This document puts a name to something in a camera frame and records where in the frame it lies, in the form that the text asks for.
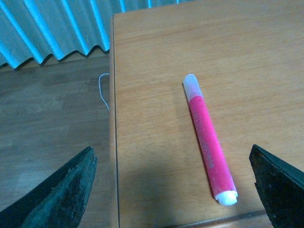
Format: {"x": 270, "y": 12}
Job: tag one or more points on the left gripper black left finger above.
{"x": 59, "y": 201}

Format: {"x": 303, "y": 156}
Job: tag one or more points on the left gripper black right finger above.
{"x": 280, "y": 187}

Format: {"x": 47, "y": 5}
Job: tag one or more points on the pink marker with clear cap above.
{"x": 221, "y": 181}

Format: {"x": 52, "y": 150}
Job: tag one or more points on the wooden nightstand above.
{"x": 248, "y": 57}

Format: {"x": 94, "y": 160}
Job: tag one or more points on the light blue curtain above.
{"x": 36, "y": 29}

